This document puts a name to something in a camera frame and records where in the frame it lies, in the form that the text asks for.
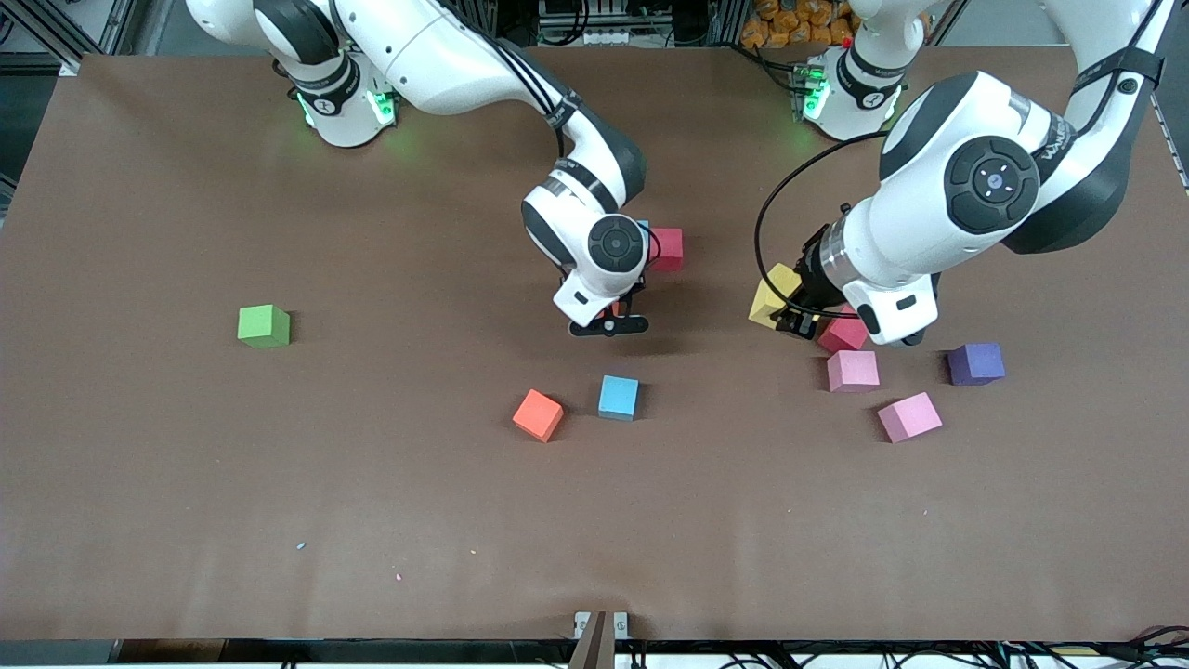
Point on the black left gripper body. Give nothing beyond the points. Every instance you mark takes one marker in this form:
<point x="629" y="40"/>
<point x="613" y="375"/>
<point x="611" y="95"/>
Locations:
<point x="815" y="279"/>

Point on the yellow foam cube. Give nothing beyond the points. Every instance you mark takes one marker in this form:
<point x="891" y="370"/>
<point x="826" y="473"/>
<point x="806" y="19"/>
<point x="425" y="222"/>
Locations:
<point x="771" y="293"/>

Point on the red foam cube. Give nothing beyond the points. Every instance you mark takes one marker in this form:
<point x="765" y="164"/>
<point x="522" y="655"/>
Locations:
<point x="667" y="249"/>
<point x="841" y="336"/>

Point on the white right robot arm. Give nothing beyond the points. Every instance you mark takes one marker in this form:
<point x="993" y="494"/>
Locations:
<point x="464" y="65"/>

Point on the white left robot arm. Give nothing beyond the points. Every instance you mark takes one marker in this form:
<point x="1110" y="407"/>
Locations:
<point x="994" y="177"/>

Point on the pink foam cube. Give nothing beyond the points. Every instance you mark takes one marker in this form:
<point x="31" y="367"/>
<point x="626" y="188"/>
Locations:
<point x="909" y="417"/>
<point x="853" y="371"/>

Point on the purple foam cube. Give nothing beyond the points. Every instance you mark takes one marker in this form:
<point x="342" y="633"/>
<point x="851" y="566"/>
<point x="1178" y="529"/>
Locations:
<point x="976" y="363"/>

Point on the bag of orange objects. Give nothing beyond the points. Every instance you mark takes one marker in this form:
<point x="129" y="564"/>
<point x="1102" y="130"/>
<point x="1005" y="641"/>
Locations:
<point x="790" y="23"/>

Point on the dark equipment box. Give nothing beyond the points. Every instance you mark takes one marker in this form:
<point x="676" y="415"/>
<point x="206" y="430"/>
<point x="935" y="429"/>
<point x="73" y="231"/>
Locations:
<point x="604" y="14"/>

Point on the green foam cube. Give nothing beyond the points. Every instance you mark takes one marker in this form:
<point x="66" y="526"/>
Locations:
<point x="264" y="326"/>

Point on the metal table bracket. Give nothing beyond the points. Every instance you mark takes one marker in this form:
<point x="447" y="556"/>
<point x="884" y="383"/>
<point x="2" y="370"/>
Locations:
<point x="581" y="621"/>

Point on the brown camera mount pole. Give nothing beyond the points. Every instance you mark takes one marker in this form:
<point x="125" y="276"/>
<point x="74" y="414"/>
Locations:
<point x="594" y="650"/>

